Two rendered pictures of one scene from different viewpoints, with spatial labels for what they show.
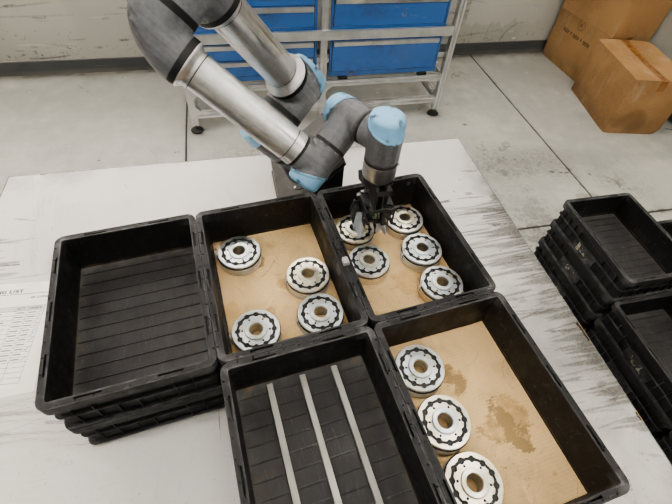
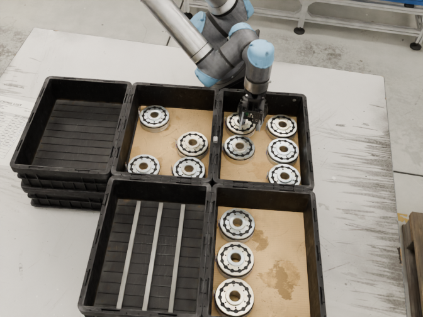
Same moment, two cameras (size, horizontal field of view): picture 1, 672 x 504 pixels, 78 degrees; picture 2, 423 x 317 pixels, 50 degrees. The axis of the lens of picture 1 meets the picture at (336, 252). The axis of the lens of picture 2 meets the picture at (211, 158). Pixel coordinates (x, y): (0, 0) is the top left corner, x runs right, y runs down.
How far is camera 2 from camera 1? 0.59 m
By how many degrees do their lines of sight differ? 14
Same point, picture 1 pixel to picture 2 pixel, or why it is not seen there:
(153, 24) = not seen: outside the picture
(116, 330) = (63, 142)
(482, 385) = (277, 251)
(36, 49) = not seen: outside the picture
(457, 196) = (354, 124)
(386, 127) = (255, 55)
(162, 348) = (85, 160)
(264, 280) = (164, 139)
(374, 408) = (197, 238)
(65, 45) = not seen: outside the picture
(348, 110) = (241, 36)
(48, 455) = (7, 203)
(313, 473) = (143, 258)
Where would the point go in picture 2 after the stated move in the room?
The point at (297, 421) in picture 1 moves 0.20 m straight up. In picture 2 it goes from (146, 228) to (140, 190)
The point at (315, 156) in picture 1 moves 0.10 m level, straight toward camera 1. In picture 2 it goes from (212, 63) to (199, 83)
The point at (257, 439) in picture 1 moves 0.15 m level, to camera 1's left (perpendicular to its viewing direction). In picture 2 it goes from (119, 228) to (77, 209)
